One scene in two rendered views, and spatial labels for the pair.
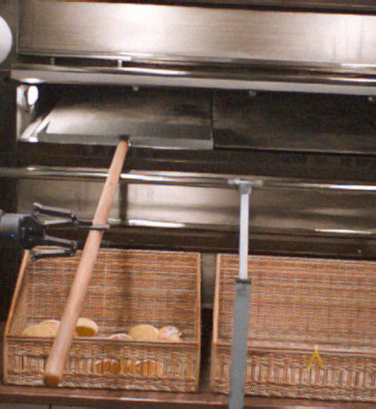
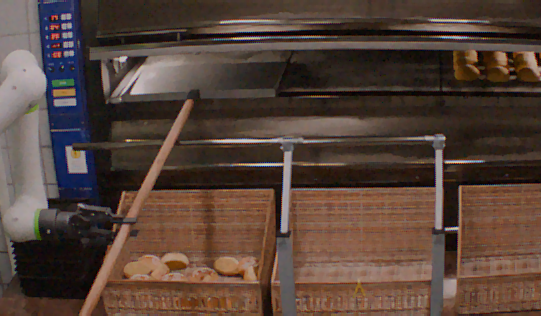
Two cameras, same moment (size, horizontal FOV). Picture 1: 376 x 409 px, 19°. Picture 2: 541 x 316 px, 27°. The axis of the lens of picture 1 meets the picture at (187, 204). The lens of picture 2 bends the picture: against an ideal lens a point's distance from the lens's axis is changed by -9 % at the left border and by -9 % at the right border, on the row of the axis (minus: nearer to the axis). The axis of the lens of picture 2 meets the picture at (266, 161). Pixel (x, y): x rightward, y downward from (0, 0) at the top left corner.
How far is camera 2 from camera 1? 1.02 m
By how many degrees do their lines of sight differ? 12
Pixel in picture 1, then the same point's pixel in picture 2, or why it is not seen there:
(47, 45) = (120, 24)
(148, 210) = (222, 154)
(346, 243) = (404, 171)
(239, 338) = (285, 281)
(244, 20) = not seen: outside the picture
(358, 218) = (412, 149)
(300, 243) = (364, 173)
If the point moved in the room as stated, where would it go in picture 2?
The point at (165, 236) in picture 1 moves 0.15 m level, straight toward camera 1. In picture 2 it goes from (242, 175) to (236, 193)
